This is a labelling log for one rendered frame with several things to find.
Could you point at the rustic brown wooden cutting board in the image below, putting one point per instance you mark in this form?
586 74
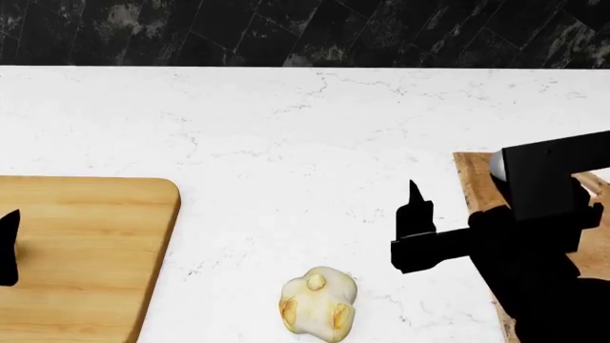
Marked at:
476 178

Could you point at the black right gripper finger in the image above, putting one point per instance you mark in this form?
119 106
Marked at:
415 219

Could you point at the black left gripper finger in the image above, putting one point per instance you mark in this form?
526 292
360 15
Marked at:
7 250

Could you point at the light wooden cutting board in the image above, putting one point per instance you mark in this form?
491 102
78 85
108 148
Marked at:
95 250

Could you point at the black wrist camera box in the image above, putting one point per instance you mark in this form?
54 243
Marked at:
538 186

